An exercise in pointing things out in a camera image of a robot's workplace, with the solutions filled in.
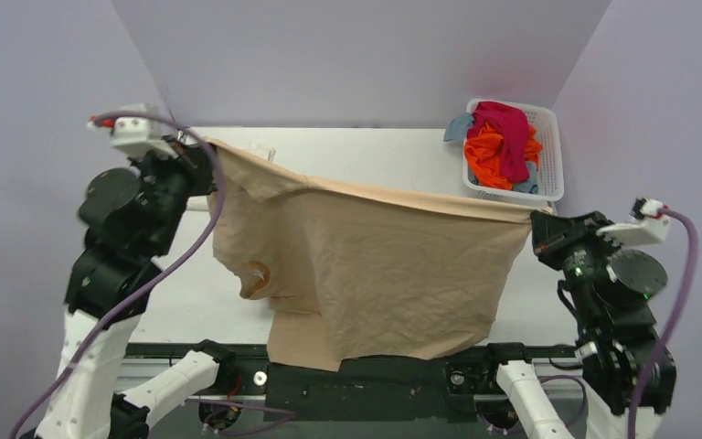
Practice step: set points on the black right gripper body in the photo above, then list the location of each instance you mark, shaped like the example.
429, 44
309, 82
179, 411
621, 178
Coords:
552, 236

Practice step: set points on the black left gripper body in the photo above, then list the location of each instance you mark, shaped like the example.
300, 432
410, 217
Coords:
196, 167

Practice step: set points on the tan beige t shirt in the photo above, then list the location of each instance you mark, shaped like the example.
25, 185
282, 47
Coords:
353, 271

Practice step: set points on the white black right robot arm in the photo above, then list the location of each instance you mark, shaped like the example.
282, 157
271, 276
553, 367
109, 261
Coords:
627, 374

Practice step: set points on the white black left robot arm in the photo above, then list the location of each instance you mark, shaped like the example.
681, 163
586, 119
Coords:
132, 215

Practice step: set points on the white perforated plastic basket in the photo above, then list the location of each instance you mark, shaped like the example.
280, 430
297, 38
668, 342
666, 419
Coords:
550, 170

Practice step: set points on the folded cream t shirt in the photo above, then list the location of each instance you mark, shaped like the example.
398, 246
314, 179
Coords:
261, 151

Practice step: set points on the orange cloth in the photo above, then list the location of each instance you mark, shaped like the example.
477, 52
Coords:
483, 152

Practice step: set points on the magenta red cloth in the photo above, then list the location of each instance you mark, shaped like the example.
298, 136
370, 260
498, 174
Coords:
513, 125

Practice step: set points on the teal blue cloth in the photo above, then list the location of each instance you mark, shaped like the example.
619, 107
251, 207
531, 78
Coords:
458, 127

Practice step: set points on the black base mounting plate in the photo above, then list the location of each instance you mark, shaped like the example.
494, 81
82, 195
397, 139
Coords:
456, 389

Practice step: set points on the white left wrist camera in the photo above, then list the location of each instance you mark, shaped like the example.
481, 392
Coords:
134, 136

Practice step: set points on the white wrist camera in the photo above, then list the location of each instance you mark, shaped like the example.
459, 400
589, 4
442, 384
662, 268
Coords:
134, 136
647, 225

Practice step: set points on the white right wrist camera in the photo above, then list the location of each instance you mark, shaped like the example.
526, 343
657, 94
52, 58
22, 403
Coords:
647, 225

